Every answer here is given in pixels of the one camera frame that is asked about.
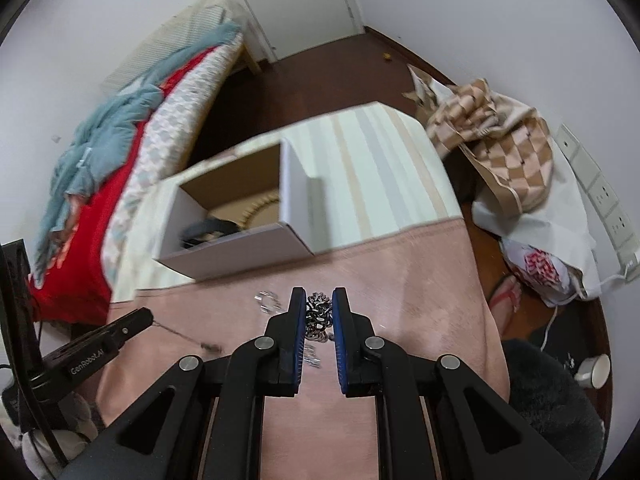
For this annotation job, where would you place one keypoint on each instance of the pink slipper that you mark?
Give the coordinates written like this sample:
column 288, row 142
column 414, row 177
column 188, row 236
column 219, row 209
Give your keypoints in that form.
column 505, row 300

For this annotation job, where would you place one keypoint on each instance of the beige checkered bag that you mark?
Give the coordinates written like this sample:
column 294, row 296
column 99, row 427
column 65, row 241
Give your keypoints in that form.
column 505, row 140

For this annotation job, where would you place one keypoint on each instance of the white door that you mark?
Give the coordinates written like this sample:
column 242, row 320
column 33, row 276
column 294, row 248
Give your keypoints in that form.
column 300, row 0

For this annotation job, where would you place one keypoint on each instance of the black stand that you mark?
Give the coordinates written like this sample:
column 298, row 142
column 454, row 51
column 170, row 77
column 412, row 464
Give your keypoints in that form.
column 17, row 310

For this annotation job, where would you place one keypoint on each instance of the red printed plastic bag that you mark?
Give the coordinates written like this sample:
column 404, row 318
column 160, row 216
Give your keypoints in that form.
column 542, row 270

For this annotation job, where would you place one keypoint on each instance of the white wall socket strip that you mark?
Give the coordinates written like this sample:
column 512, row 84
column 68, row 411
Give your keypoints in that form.
column 600, row 190

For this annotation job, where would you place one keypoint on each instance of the pink table cloth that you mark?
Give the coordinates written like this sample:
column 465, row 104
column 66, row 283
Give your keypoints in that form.
column 410, row 300

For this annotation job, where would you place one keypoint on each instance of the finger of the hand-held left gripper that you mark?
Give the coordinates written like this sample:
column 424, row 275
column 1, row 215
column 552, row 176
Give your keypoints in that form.
column 131, row 324

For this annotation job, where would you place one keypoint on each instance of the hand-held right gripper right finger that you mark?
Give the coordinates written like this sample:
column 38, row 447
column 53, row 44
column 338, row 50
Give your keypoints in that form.
column 338, row 321

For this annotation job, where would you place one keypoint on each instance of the white cup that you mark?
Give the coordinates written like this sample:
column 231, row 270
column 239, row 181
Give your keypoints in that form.
column 597, row 371

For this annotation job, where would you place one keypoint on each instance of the white cardboard box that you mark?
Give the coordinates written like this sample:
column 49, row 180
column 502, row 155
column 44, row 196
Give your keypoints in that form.
column 295, row 195

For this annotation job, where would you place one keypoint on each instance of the white slatted headboard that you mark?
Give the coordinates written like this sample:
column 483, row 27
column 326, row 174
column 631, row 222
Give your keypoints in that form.
column 165, row 35

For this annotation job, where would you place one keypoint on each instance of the dark grey fluffy cushion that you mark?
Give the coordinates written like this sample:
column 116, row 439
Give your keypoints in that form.
column 550, row 410

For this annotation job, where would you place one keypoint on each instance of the pastel striped cloth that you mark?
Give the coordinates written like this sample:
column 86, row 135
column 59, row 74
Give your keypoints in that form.
column 380, row 170

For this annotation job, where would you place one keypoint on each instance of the patterned bed quilt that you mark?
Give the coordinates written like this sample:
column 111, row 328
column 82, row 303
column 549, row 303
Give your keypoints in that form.
column 170, row 125

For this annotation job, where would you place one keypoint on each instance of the person's left hand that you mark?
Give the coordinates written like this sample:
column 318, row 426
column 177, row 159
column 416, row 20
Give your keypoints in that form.
column 70, row 420

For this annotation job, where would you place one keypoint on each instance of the bed with red blanket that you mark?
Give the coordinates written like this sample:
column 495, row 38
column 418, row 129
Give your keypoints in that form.
column 95, row 230

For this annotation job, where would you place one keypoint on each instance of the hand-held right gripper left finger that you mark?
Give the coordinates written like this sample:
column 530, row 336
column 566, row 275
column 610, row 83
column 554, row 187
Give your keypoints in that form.
column 299, row 321

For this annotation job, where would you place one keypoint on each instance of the teal blanket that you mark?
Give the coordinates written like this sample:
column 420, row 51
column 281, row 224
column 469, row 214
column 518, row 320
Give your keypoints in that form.
column 120, row 110

